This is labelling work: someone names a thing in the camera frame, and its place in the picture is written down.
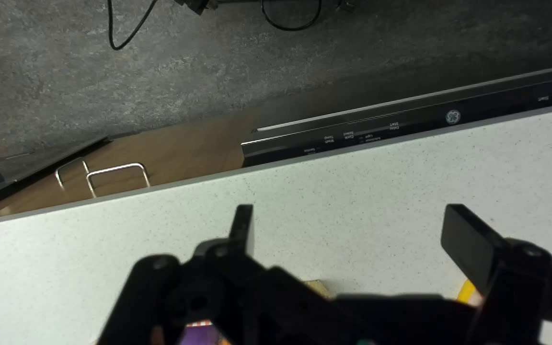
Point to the wooden cabinet door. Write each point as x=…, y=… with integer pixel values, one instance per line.
x=185, y=153
x=36, y=189

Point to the black dishwasher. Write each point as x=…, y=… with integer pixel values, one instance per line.
x=400, y=124

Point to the stand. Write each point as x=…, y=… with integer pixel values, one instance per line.
x=194, y=5

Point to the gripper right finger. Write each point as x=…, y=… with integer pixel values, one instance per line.
x=477, y=244

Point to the tan box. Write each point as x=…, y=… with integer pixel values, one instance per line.
x=319, y=287

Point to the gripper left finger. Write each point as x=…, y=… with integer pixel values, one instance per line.
x=218, y=282

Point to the purple packet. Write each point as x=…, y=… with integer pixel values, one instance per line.
x=201, y=334

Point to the yellow packet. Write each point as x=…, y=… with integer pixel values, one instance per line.
x=467, y=291

